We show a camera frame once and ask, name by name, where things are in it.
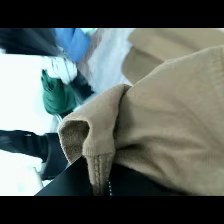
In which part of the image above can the dark green garment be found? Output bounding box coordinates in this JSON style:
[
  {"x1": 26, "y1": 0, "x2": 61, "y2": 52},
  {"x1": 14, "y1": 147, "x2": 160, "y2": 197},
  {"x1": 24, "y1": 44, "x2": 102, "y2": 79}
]
[{"x1": 40, "y1": 69, "x2": 80, "y2": 117}]

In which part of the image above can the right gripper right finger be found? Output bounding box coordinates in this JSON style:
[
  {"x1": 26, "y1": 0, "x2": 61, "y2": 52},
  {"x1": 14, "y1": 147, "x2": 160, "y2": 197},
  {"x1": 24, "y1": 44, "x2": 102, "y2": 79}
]
[{"x1": 107, "y1": 162, "x2": 188, "y2": 197}]

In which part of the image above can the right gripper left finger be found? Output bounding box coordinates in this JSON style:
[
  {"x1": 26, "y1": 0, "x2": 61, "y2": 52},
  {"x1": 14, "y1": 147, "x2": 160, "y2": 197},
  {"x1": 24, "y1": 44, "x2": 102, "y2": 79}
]
[{"x1": 34, "y1": 155, "x2": 95, "y2": 197}]

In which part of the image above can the blue garment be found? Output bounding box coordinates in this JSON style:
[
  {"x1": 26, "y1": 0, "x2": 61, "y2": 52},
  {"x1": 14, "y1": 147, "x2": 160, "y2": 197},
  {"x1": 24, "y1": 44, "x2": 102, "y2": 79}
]
[{"x1": 54, "y1": 28, "x2": 93, "y2": 63}]

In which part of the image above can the white patterned garment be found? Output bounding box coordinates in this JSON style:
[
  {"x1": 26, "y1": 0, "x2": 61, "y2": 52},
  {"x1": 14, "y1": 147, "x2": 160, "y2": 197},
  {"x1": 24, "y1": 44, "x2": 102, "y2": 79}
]
[{"x1": 41, "y1": 55, "x2": 79, "y2": 85}]

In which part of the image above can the pale green patterned garment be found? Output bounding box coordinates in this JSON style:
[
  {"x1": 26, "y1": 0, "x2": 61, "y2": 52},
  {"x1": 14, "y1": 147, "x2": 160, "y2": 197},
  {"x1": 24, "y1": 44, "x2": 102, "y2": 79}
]
[{"x1": 79, "y1": 28, "x2": 100, "y2": 37}]

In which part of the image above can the brown shirt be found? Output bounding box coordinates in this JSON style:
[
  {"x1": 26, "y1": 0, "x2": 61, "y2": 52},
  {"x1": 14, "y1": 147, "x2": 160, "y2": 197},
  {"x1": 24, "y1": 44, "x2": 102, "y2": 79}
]
[{"x1": 57, "y1": 28, "x2": 224, "y2": 197}]

